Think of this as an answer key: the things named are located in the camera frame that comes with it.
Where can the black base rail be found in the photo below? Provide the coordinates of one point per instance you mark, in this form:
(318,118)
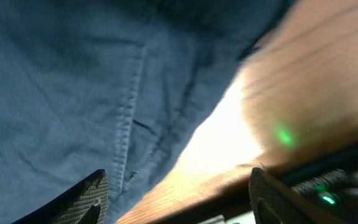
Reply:
(328,181)

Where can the navy blue shorts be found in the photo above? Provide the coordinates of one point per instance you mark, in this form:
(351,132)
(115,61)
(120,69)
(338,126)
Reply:
(119,86)

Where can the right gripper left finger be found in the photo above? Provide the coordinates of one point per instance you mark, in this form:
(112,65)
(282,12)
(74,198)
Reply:
(84,203)

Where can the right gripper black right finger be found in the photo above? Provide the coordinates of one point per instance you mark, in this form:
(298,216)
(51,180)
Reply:
(274,202)

